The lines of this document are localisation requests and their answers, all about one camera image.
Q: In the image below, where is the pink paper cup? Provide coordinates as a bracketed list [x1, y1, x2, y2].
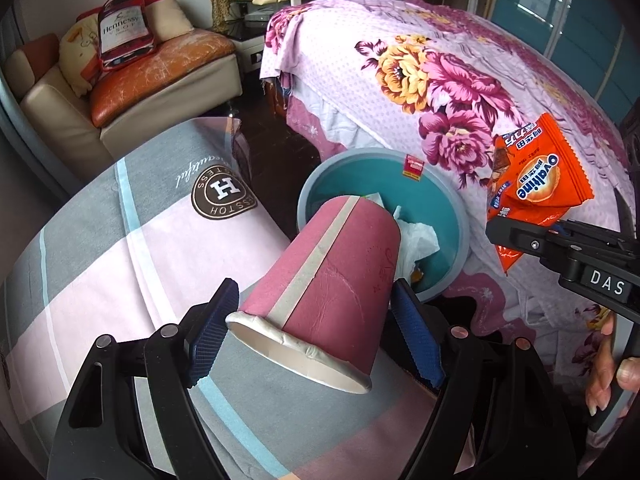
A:
[225, 195, 402, 395]

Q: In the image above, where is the floral pink bedsheet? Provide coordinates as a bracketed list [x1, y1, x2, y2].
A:
[260, 0, 640, 461]

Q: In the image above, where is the beige pillow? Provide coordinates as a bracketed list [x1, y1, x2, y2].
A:
[145, 0, 195, 43]

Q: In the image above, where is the white side table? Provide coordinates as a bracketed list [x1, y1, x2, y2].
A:
[232, 25, 271, 73]

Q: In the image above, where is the teal trash bin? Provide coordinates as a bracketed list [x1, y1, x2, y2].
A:
[296, 147, 471, 303]

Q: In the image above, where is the orange pillow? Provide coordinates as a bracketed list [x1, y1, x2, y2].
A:
[20, 34, 61, 81]

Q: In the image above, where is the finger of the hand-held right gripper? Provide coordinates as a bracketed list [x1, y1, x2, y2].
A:
[485, 214, 582, 282]
[550, 219, 640, 261]

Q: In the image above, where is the orange seat cushion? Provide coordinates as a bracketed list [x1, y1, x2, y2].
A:
[90, 30, 236, 128]

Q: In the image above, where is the red Hennessy bag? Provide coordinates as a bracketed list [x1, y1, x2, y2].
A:
[97, 0, 156, 72]

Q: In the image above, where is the beige leather sofa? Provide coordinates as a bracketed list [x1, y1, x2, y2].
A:
[5, 0, 243, 161]

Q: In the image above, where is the orange snack packet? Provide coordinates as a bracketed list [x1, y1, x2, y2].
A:
[487, 112, 596, 276]

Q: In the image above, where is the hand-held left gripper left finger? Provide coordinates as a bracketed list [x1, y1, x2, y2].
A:
[47, 277, 241, 480]

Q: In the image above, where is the white tissue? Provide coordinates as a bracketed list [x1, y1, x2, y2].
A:
[395, 205, 441, 281]

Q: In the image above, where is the black stereo device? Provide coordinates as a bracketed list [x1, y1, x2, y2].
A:
[227, 0, 281, 26]

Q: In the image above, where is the cartoon yellow pillow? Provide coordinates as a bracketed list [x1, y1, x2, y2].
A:
[59, 10, 103, 98]

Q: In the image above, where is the teal wardrobe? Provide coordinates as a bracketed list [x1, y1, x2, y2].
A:
[490, 0, 631, 126]

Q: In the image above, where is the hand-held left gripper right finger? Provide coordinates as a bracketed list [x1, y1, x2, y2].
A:
[390, 280, 586, 480]

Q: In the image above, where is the person's right hand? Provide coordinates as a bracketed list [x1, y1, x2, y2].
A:
[585, 310, 640, 417]

